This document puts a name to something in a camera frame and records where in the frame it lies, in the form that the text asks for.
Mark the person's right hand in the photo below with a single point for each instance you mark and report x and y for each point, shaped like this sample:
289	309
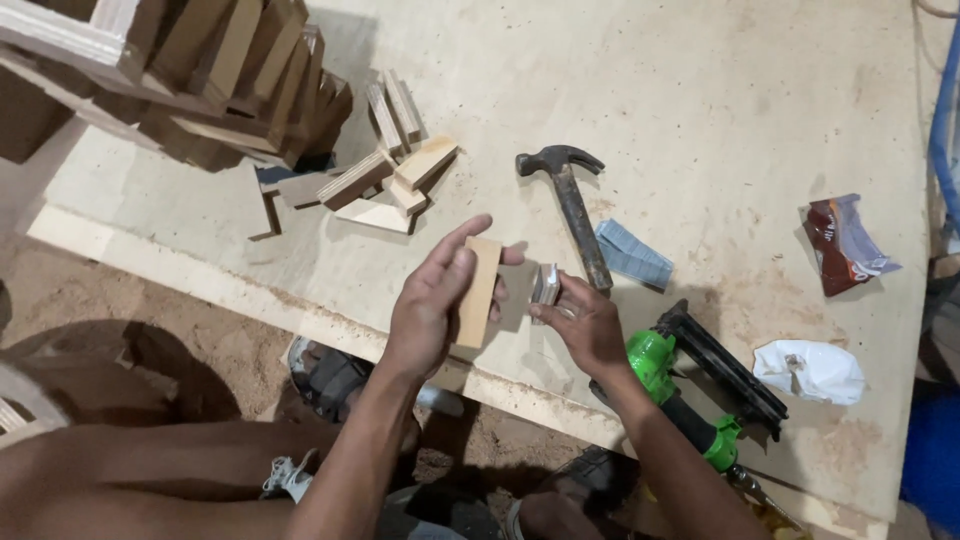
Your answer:
596	337

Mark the person's left hand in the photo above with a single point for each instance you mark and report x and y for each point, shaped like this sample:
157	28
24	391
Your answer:
424	315

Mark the light wooden block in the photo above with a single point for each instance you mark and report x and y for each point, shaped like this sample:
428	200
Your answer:
484	296

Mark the small brad nail strip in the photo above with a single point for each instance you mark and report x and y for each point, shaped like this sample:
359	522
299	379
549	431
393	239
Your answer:
546	285

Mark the large grey brad nail strip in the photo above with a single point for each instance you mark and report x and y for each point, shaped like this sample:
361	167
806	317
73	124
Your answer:
634	255

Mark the green and black nail gun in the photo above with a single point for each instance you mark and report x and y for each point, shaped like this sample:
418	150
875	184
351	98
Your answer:
697	360

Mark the black sandal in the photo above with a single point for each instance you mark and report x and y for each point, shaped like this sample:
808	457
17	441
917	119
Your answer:
585	480
330	379

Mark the rusty claw hammer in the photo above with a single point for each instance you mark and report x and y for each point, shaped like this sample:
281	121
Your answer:
576	217

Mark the pile of small wood offcuts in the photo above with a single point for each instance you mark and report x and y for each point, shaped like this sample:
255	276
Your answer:
360	180

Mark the white cloth scrap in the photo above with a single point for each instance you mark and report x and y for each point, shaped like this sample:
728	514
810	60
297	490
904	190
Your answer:
289	474

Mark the crumpled white plastic bag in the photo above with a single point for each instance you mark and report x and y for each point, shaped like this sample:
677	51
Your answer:
814	371

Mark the brown snack wrapper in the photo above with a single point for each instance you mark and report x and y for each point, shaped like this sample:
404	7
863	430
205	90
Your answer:
844	244

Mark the person's leg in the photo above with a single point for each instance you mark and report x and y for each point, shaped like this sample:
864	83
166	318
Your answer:
150	480

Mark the stack of plywood boards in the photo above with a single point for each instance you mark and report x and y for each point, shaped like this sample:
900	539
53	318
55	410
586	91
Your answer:
187	75

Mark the blue container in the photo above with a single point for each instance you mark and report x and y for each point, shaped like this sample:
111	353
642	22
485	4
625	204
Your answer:
934	450

